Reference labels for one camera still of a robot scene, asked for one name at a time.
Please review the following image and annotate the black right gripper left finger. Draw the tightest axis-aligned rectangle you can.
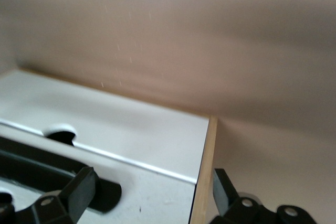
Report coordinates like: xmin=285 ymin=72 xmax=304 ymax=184
xmin=0 ymin=166 xmax=100 ymax=224

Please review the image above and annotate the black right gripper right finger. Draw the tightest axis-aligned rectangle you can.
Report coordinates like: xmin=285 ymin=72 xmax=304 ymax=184
xmin=211 ymin=168 xmax=316 ymax=224

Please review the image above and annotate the black metal drawer handle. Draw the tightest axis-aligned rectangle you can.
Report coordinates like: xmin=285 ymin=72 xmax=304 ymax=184
xmin=0 ymin=134 xmax=123 ymax=215

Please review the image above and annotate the white-front wooden drawer with handle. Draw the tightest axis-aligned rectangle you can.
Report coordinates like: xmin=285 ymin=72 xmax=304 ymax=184
xmin=0 ymin=121 xmax=198 ymax=224

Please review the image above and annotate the light wooden drawer cabinet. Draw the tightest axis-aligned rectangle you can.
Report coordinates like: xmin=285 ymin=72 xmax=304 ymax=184
xmin=15 ymin=68 xmax=219 ymax=224

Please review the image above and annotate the brown table cover sheet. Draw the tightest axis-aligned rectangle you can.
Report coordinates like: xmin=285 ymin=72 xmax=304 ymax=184
xmin=0 ymin=0 xmax=336 ymax=224

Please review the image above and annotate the white notched handleless drawer front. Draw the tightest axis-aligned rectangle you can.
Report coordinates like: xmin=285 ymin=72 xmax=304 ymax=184
xmin=0 ymin=69 xmax=211 ymax=183

